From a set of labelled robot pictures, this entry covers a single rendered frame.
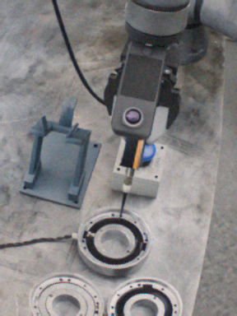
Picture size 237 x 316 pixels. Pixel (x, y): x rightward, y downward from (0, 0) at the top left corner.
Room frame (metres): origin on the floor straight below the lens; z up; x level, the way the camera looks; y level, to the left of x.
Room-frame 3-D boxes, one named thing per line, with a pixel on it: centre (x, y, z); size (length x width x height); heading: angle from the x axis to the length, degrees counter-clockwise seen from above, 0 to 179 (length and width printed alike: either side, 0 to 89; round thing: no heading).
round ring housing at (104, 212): (0.40, -0.01, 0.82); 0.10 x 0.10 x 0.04
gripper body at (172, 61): (0.53, -0.03, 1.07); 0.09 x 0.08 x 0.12; 171
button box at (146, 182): (0.55, -0.03, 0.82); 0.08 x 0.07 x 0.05; 174
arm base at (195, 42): (0.89, -0.08, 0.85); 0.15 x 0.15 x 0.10
